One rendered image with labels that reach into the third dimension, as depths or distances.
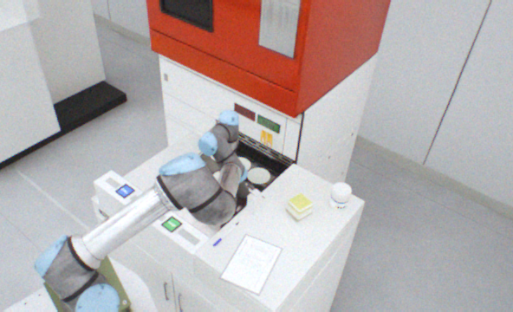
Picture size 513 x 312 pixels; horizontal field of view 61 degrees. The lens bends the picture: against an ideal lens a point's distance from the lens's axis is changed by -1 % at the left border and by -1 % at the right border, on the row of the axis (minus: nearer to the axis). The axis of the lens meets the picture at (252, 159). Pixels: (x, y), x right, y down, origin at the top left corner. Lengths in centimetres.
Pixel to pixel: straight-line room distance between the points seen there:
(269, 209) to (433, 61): 177
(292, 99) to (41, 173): 225
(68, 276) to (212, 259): 50
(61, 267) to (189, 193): 38
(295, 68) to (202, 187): 62
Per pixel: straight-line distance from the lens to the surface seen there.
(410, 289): 283
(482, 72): 304
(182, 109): 225
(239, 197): 182
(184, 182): 118
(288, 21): 155
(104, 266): 153
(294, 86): 164
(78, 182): 331
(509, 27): 293
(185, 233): 163
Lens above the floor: 222
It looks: 42 degrees down
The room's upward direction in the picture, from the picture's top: 4 degrees clockwise
